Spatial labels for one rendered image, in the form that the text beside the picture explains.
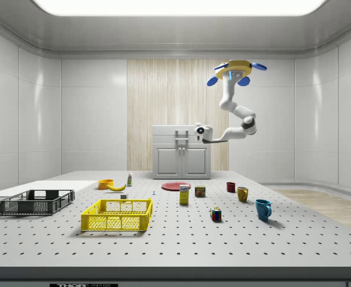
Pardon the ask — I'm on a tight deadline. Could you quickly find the white cabinet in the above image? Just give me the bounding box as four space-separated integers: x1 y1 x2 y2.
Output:
152 124 215 180

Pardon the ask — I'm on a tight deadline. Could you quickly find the red plate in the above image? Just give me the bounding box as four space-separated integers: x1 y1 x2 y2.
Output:
161 181 191 192

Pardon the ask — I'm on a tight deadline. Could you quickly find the banana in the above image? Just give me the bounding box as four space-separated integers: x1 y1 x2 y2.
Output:
106 183 127 193

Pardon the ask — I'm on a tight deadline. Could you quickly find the puzzle cube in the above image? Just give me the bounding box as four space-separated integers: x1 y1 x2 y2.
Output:
210 206 223 222

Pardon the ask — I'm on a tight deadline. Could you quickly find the yellow bowl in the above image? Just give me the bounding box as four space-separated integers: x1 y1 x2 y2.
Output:
97 179 115 191

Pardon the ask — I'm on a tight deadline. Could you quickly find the yellow mug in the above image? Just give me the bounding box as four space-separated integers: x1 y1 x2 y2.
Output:
237 186 249 203

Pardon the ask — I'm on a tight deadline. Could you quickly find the yellow basket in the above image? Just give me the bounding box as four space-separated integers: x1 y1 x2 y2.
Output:
80 199 154 232

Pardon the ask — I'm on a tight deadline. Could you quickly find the drone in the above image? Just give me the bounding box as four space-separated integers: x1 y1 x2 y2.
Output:
206 59 268 88

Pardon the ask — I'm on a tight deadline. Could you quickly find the blue mug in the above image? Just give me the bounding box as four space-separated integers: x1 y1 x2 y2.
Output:
255 199 273 222

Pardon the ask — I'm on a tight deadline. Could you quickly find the white board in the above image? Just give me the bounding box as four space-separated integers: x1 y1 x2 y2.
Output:
0 180 100 198

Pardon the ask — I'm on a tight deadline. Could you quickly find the dark grey basket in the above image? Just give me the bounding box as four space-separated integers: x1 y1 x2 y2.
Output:
0 189 76 216

